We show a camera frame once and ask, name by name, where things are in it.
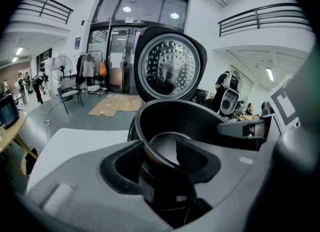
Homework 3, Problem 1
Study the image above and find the grey jacket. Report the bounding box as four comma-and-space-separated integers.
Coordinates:
79, 54, 96, 78

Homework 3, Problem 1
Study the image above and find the flattened cardboard sheet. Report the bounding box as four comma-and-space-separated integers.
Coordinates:
87, 93, 145, 118

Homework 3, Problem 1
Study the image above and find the white grey backpack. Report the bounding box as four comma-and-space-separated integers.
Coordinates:
219, 69, 244, 116

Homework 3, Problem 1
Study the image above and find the standing floor fan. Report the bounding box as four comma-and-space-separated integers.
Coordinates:
50, 55, 74, 95

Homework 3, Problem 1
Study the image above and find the grey padded chair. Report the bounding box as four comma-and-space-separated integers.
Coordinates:
57, 77, 85, 114

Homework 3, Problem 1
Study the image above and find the black metal cabinet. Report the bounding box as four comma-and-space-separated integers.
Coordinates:
192, 88, 216, 107

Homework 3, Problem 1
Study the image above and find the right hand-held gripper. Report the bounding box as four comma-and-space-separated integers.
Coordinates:
216, 76, 301, 144

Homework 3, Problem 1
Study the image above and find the black clothes rack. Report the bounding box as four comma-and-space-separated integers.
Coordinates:
75, 49, 109, 95

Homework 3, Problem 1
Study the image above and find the white floor bag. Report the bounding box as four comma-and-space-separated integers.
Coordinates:
85, 84, 108, 94

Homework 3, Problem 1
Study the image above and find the purple rice cooker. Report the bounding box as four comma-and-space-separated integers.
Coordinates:
126, 25, 213, 228

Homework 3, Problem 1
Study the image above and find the round wooden side table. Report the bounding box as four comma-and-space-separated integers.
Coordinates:
0, 111, 40, 176

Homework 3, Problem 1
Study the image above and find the black hanging garment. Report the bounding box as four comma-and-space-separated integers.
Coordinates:
75, 56, 85, 85

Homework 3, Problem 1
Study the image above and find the black balcony railing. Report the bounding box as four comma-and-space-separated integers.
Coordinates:
21, 0, 75, 25
217, 2, 312, 37

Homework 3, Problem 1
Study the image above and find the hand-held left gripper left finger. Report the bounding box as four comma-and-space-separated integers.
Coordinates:
26, 140, 175, 232

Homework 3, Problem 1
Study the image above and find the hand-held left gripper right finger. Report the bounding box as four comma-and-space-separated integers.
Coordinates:
175, 138, 261, 228

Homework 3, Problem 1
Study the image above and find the dark metal pot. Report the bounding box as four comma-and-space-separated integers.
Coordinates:
136, 98, 234, 174

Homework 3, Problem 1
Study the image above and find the fluorescent ceiling light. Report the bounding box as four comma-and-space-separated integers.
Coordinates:
265, 67, 275, 82

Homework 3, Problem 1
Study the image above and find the black pot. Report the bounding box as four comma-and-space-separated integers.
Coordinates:
0, 93, 21, 130

